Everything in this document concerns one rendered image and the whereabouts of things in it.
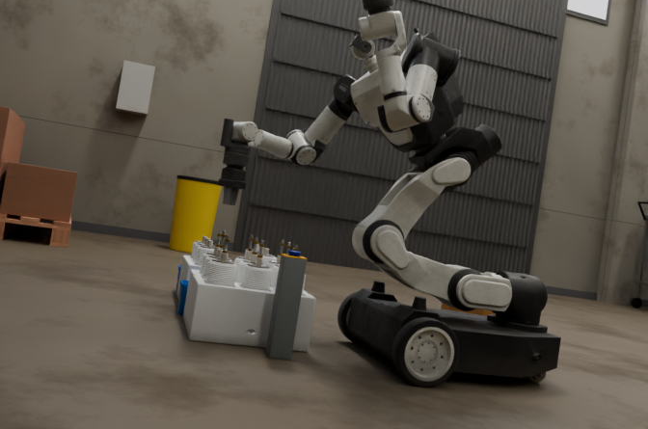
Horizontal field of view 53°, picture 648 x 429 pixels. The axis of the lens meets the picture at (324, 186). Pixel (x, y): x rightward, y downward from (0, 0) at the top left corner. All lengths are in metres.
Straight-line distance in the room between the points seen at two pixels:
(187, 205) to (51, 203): 1.19
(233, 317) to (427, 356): 0.62
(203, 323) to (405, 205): 0.75
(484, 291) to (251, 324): 0.78
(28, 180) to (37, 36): 1.98
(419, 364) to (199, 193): 3.49
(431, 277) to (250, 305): 0.61
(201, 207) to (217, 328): 3.17
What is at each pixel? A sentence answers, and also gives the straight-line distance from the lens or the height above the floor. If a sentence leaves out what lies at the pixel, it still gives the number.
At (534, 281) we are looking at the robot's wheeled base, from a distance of 2.45.
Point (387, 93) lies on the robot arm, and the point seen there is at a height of 0.81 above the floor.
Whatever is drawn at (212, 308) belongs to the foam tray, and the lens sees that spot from 2.14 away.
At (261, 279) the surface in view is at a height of 0.22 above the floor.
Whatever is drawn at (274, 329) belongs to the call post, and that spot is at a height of 0.09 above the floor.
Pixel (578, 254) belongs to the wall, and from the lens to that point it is 7.66.
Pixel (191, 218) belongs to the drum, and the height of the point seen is 0.27.
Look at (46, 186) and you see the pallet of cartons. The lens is 4.51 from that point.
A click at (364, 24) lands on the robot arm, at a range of 1.88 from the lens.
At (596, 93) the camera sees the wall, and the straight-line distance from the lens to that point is 7.83.
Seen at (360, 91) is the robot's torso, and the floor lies 0.88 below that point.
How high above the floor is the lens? 0.45
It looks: 3 degrees up
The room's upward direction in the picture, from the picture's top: 9 degrees clockwise
